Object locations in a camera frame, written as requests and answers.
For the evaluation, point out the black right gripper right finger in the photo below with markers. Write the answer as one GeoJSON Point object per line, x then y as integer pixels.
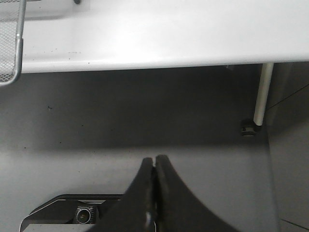
{"type": "Point", "coordinates": [178, 209]}

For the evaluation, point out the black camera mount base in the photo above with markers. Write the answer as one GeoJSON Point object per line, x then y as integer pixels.
{"type": "Point", "coordinates": [71, 209]}

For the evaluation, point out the black table foot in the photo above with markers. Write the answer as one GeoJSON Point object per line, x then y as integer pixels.
{"type": "Point", "coordinates": [249, 128]}

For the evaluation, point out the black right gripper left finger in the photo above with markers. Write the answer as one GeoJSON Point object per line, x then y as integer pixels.
{"type": "Point", "coordinates": [135, 211]}

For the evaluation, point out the white table leg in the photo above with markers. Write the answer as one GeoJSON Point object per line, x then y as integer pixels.
{"type": "Point", "coordinates": [262, 94]}

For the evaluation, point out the mesh tray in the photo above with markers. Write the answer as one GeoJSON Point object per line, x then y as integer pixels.
{"type": "Point", "coordinates": [12, 17]}

